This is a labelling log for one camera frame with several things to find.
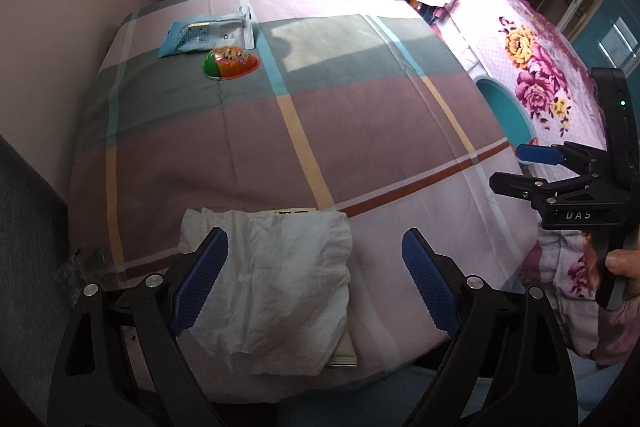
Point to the person's right hand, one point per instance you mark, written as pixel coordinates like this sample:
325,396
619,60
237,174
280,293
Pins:
625,264

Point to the light blue wrapper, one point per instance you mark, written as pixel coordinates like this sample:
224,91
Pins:
192,37

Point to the teal bin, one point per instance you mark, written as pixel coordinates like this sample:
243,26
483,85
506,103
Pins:
502,107

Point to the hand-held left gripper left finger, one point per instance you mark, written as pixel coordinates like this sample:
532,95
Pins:
200,277

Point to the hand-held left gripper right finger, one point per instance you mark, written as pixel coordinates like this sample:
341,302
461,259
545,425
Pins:
430,282

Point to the white tissue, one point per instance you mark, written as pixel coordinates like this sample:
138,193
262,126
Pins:
280,287

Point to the floral blanket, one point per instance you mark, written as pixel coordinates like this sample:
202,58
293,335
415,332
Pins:
540,57

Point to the green and orange jelly cup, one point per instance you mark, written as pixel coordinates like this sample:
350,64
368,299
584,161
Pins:
227,64

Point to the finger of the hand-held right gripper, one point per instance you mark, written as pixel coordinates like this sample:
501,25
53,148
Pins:
520,186
540,154

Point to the plaid bed sheet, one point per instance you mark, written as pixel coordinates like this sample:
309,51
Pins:
350,132

